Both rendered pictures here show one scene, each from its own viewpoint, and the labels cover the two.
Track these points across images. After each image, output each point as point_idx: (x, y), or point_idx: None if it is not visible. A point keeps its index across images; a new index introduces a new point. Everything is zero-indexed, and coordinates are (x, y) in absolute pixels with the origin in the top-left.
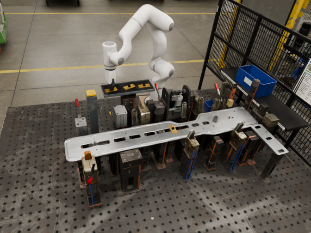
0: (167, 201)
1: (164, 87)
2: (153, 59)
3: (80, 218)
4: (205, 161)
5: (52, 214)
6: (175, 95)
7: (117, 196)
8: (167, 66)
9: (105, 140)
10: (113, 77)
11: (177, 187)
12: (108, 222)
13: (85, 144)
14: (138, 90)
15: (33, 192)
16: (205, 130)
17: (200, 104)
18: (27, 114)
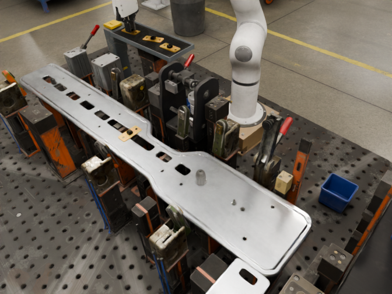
0: (52, 220)
1: (245, 84)
2: (237, 17)
3: (5, 150)
4: None
5: (6, 129)
6: (172, 82)
7: (44, 165)
8: (240, 36)
9: (65, 87)
10: (115, 4)
11: (85, 222)
12: (4, 174)
13: (51, 76)
14: (150, 48)
15: None
16: (156, 176)
17: (216, 135)
18: (136, 48)
